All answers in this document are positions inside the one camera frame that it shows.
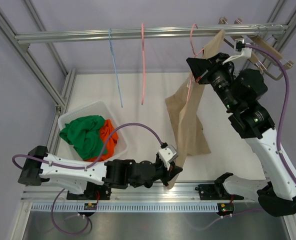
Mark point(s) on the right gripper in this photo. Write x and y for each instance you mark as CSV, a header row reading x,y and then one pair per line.
x,y
201,66

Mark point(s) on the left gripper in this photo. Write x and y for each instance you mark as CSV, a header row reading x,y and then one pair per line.
x,y
168,175

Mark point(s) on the pink hanger with beige shirt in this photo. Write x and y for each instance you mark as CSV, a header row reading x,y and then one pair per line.
x,y
195,54

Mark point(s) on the beige t shirt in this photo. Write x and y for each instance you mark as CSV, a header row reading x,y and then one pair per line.
x,y
187,128

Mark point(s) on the pink hanger with green shirt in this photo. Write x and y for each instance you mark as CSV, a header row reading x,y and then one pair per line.
x,y
143,64

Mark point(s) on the orange t shirt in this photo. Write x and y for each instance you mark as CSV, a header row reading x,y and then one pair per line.
x,y
105,131

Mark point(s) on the green t shirt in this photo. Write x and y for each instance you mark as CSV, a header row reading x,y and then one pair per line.
x,y
83,134

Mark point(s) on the light blue wire hanger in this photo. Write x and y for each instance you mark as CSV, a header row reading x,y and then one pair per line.
x,y
114,66

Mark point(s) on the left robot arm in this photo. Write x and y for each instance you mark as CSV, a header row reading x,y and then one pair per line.
x,y
81,180

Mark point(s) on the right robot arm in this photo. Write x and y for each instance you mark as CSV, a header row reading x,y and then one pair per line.
x,y
240,94

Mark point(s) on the wooden hanger left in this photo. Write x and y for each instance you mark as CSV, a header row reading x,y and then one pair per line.
x,y
253,59

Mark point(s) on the wooden hanger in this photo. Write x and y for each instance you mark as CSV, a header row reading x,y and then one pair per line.
x,y
253,59
286,64

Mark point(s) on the wooden hanger right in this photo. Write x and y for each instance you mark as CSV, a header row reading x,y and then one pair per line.
x,y
286,64

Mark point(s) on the grey plastic hanger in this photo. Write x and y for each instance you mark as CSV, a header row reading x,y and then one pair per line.
x,y
275,76

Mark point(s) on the white plastic basket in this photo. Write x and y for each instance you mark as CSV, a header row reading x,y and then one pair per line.
x,y
101,109

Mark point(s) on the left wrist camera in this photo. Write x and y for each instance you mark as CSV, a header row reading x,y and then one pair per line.
x,y
167,154

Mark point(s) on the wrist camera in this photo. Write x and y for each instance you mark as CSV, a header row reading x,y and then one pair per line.
x,y
167,154
242,51

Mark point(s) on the front aluminium rail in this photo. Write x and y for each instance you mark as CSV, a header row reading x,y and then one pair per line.
x,y
183,191

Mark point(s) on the aluminium hanging rail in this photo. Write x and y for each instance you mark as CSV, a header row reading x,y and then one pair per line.
x,y
149,33

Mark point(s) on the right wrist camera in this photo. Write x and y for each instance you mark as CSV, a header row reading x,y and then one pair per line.
x,y
242,51

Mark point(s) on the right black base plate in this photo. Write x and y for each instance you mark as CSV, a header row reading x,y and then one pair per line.
x,y
210,191

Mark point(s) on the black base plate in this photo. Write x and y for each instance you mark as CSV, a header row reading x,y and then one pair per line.
x,y
100,193
210,191

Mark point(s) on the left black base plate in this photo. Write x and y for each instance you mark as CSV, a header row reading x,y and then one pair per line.
x,y
100,193

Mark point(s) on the white slotted cable duct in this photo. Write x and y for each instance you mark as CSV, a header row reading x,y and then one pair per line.
x,y
126,207

